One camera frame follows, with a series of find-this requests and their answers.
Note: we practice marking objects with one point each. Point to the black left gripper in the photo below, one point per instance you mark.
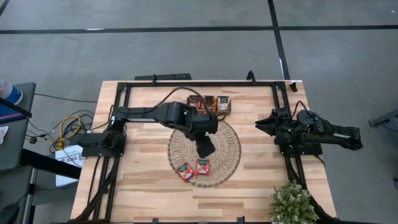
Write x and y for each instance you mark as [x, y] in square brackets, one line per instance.
[202, 124]

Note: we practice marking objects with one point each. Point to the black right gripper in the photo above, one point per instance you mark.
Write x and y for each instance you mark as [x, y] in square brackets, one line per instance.
[286, 124]

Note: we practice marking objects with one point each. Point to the orange foil tea bag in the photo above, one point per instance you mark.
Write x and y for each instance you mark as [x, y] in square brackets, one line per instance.
[210, 102]

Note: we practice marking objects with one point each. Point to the beige vanilla cinnamon tea bag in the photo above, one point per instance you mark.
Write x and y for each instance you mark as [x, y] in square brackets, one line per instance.
[223, 104]

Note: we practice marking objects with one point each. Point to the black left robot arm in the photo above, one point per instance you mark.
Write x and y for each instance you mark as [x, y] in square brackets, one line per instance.
[146, 113]

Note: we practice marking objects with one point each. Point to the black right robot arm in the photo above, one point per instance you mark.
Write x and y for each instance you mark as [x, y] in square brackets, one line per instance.
[342, 137]

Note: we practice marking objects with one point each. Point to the brown wooden tea caddy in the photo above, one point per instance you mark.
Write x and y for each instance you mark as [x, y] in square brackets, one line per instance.
[224, 114]

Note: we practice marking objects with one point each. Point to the round woven straw placemat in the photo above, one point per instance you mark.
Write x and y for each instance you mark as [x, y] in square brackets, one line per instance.
[224, 161]

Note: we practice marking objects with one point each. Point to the black corner clamp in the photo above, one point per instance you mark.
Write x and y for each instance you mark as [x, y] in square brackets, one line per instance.
[293, 87]

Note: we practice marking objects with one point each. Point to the black power strip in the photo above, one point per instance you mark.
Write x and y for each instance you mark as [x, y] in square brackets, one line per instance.
[164, 76]

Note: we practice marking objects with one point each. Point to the green potted plant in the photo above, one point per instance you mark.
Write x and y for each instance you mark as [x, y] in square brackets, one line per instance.
[292, 202]

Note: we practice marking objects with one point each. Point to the black table clamp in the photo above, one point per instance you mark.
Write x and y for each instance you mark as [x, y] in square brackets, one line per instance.
[154, 221]
[241, 220]

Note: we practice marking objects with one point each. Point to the white paper sheet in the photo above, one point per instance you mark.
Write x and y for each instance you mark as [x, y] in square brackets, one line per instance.
[71, 155]

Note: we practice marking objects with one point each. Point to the grey side table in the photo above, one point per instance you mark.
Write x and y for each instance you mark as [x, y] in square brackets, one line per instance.
[15, 146]

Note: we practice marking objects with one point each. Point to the dark blue folder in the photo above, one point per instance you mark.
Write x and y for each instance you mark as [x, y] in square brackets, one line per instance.
[9, 113]

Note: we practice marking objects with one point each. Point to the blue white bottle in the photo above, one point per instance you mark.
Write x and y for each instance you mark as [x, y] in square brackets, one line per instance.
[11, 93]

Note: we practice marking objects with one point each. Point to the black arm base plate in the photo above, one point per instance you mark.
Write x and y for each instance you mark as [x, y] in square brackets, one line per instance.
[90, 146]
[314, 151]

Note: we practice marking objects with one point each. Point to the black aluminium rig frame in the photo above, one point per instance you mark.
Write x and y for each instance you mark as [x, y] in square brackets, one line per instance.
[202, 84]

